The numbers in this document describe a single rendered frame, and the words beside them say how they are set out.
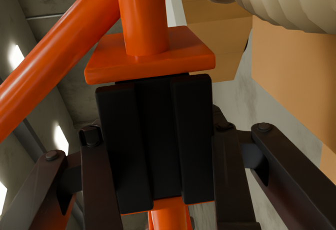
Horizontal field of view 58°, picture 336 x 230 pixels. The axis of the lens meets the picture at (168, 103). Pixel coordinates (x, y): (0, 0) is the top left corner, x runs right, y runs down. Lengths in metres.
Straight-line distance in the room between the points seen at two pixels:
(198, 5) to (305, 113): 1.37
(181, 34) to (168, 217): 0.11
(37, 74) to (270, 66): 0.24
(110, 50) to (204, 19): 1.40
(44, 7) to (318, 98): 10.54
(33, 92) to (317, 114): 0.21
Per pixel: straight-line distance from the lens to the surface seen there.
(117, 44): 0.18
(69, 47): 0.17
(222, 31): 1.63
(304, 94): 0.28
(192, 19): 1.55
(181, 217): 0.20
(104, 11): 0.16
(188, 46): 0.15
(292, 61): 0.30
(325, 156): 1.34
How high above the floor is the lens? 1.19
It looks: 3 degrees down
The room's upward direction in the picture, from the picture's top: 98 degrees counter-clockwise
